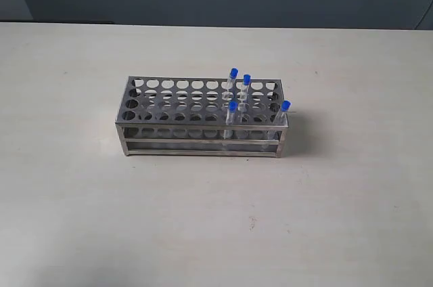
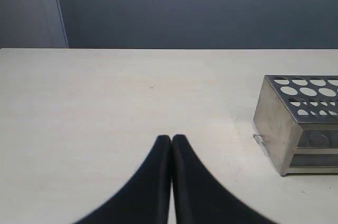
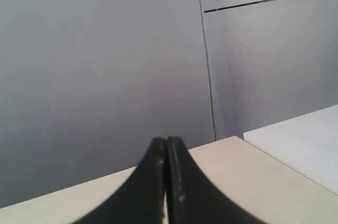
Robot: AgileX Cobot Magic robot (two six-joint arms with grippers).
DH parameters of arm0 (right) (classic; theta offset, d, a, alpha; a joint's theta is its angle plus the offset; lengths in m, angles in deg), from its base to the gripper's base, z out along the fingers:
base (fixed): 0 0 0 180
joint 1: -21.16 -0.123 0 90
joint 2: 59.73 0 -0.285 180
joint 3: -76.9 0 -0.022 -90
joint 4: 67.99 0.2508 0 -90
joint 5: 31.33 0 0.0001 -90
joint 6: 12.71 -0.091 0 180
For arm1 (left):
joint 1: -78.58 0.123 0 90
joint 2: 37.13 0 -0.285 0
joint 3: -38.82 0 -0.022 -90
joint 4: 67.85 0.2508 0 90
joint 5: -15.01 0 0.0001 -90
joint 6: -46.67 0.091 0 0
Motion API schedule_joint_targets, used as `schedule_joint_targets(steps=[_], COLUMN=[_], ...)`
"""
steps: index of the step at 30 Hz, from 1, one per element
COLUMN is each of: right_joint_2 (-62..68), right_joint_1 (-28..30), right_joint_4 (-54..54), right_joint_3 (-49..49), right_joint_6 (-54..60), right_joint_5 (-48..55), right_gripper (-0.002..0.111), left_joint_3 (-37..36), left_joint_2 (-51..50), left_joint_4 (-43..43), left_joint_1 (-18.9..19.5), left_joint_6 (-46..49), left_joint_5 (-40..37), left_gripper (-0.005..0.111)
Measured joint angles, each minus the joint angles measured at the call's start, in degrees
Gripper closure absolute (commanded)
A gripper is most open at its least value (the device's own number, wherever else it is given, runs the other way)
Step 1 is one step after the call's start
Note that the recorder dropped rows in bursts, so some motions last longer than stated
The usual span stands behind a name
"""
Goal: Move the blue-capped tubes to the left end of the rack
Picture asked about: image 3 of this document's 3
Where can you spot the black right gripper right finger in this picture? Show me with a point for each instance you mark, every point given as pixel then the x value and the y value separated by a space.
pixel 191 196

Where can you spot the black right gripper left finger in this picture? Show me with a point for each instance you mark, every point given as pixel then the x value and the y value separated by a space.
pixel 140 198

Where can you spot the white side table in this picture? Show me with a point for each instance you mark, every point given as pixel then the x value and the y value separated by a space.
pixel 306 143

